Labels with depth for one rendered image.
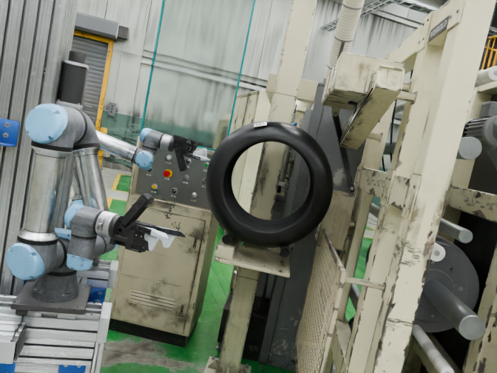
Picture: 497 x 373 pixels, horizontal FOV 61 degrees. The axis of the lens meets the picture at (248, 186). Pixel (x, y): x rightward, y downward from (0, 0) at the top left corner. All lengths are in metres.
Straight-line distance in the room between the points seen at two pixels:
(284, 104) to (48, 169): 1.35
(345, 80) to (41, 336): 1.43
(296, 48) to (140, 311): 1.85
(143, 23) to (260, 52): 3.07
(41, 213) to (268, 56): 10.73
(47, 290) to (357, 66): 1.38
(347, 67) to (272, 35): 10.27
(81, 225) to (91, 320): 0.41
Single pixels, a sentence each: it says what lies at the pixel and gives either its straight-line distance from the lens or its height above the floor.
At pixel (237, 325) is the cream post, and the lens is 2.54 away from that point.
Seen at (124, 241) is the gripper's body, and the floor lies 1.01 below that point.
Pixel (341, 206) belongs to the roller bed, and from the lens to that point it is 2.29.
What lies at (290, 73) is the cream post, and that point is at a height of 1.77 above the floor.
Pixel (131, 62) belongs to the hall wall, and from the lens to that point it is 11.26.
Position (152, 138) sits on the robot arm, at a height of 1.29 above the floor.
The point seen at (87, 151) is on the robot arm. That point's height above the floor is 1.24.
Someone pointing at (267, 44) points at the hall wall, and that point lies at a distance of 11.90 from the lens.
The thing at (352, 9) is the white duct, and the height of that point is 2.23.
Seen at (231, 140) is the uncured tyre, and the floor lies 1.36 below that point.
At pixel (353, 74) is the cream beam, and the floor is 1.71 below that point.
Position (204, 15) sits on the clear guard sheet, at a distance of 2.74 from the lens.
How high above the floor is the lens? 1.37
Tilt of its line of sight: 6 degrees down
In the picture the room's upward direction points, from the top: 12 degrees clockwise
